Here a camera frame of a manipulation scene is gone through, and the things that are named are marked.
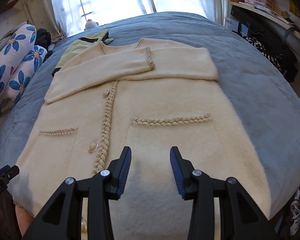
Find black white patterned cloth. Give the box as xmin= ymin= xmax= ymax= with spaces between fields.
xmin=287 ymin=180 xmax=300 ymax=235

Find grey pillow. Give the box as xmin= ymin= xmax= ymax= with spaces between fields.
xmin=0 ymin=21 xmax=28 ymax=58

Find pile of dark clothes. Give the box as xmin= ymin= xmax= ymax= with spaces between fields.
xmin=36 ymin=28 xmax=54 ymax=58

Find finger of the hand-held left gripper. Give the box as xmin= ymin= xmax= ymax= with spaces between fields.
xmin=0 ymin=164 xmax=20 ymax=180

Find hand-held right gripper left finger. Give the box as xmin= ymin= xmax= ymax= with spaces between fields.
xmin=22 ymin=146 xmax=132 ymax=240

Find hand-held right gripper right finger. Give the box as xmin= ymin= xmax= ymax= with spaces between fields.
xmin=169 ymin=146 xmax=280 ymax=240

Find blue-grey plush blanket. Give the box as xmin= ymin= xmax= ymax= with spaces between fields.
xmin=0 ymin=11 xmax=300 ymax=220

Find yellow-green garment with black trim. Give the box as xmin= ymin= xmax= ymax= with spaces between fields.
xmin=52 ymin=29 xmax=114 ymax=78

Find blue flower pillows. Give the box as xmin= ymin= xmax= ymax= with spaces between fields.
xmin=0 ymin=24 xmax=48 ymax=113

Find white printed box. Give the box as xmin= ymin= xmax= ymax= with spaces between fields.
xmin=224 ymin=17 xmax=240 ymax=33

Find black patterned bag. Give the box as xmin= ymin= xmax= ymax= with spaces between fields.
xmin=242 ymin=24 xmax=298 ymax=83

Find red wall hanging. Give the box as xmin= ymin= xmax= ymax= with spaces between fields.
xmin=1 ymin=0 xmax=18 ymax=12

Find cream fluffy cardigan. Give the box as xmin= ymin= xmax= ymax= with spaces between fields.
xmin=9 ymin=37 xmax=274 ymax=240

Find beige curtain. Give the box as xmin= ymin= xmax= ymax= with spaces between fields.
xmin=20 ymin=0 xmax=65 ymax=43

